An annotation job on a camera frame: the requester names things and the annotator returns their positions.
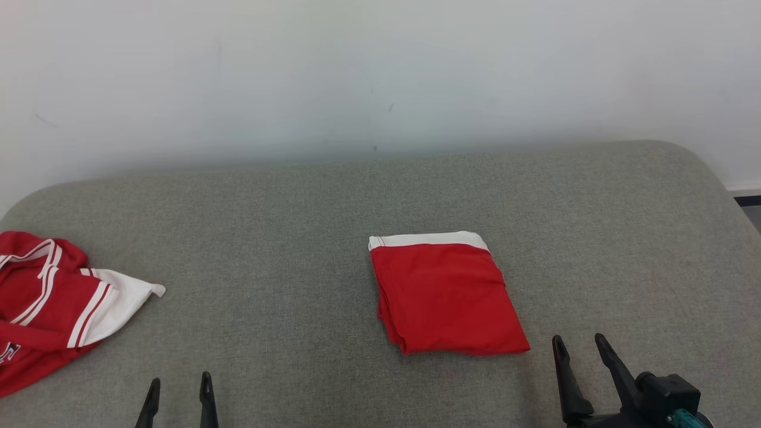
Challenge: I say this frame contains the red shorts with white trim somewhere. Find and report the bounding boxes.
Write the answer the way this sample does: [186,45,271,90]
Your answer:
[367,231,531,357]

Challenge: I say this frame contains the grey fabric sofa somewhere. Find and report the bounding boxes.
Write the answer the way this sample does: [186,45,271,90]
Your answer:
[0,140,761,428]

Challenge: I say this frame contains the teal cable plug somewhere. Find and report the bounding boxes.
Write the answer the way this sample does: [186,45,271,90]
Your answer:
[666,409,712,428]

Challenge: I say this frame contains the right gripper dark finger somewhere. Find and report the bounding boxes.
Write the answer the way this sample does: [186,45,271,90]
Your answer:
[594,333,641,413]
[551,335,595,425]

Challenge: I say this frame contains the red and white striped shirt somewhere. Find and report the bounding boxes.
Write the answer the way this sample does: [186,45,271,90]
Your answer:
[0,231,166,398]

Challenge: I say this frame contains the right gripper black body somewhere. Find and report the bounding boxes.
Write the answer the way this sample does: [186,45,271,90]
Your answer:
[564,410,655,428]

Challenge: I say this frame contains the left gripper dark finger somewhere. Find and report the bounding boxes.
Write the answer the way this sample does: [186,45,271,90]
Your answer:
[134,377,162,428]
[199,372,220,428]

